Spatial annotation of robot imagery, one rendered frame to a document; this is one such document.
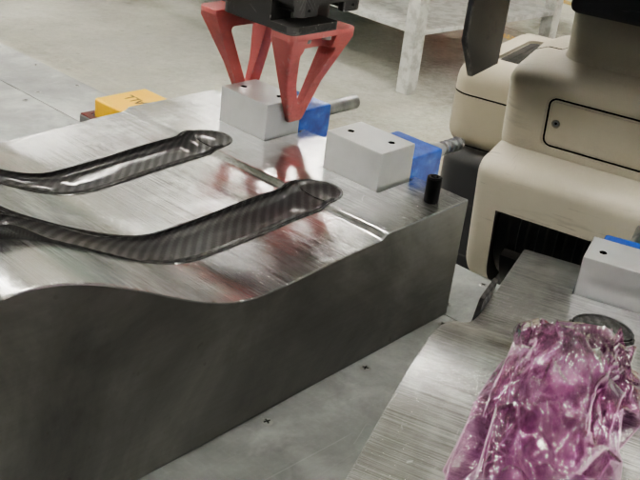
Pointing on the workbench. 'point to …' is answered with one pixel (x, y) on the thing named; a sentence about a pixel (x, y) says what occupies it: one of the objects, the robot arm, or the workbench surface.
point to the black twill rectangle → (485, 297)
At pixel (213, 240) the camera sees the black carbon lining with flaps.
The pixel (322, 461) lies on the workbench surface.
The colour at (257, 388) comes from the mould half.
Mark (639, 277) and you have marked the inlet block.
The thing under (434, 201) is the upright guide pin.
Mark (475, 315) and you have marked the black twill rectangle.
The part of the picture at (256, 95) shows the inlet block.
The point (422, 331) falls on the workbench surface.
